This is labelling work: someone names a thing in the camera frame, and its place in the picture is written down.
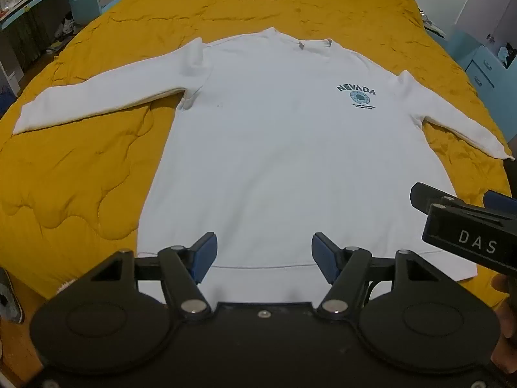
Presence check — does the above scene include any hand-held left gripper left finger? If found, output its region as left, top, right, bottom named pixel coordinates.
left=91, top=232, right=219, bottom=319

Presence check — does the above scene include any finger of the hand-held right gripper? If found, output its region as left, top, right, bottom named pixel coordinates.
left=482, top=190, right=517, bottom=222
left=410, top=183, right=456, bottom=216

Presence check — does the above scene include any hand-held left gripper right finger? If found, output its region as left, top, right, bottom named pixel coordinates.
left=311, top=232, right=439, bottom=321

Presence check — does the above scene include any white printed sweatshirt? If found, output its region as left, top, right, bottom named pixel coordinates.
left=12, top=27, right=512, bottom=287

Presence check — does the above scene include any person's right hand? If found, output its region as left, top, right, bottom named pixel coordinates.
left=491, top=273, right=517, bottom=339

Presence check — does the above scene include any yellow quilted blanket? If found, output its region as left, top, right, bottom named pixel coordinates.
left=0, top=0, right=514, bottom=312

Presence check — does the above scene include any light blue nightstand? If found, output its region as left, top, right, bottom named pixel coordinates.
left=448, top=28, right=517, bottom=98

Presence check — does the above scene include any grey slipper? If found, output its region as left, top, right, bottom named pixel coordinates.
left=0, top=269, right=25, bottom=325

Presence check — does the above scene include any pair of white sneakers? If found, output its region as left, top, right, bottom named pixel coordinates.
left=54, top=18, right=76, bottom=40

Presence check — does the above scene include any grey desk curtain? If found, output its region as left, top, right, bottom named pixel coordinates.
left=8, top=6, right=62, bottom=62

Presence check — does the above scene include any white desk with blue edge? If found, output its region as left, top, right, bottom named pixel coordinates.
left=0, top=0, right=70, bottom=93

